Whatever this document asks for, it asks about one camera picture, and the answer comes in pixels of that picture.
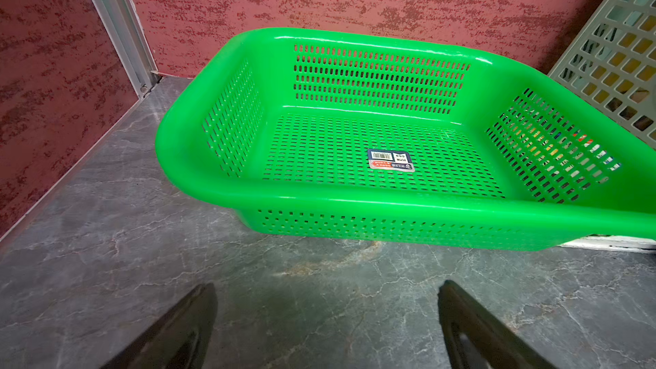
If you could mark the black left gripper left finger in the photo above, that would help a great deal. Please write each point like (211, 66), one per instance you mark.
(179, 339)

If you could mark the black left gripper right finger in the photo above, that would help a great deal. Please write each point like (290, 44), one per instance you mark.
(474, 338)

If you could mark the green plastic basket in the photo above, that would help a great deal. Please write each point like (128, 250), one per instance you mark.
(330, 134)

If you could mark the mint green file organizer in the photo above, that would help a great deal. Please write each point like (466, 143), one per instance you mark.
(611, 65)

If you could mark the left aluminium corner post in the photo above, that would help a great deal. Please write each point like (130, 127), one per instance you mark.
(126, 33)

